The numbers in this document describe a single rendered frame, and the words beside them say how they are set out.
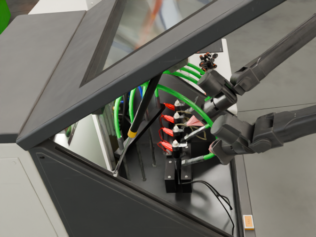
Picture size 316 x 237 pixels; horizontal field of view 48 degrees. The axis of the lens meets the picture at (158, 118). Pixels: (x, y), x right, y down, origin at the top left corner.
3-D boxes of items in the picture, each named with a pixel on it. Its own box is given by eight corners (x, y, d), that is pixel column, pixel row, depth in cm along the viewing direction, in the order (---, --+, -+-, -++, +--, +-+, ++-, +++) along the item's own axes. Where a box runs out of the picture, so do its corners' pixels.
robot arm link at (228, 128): (274, 147, 86) (277, 121, 91) (237, 122, 83) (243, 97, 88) (241, 164, 95) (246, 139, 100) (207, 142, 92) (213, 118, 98)
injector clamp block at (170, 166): (193, 204, 143) (191, 178, 133) (168, 204, 144) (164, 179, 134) (192, 145, 169) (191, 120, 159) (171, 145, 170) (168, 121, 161)
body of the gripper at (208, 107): (195, 97, 118) (210, 86, 114) (216, 117, 121) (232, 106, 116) (189, 109, 114) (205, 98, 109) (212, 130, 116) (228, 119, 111)
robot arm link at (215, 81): (255, 82, 106) (245, 79, 114) (228, 55, 103) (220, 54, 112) (227, 112, 107) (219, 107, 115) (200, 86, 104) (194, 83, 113)
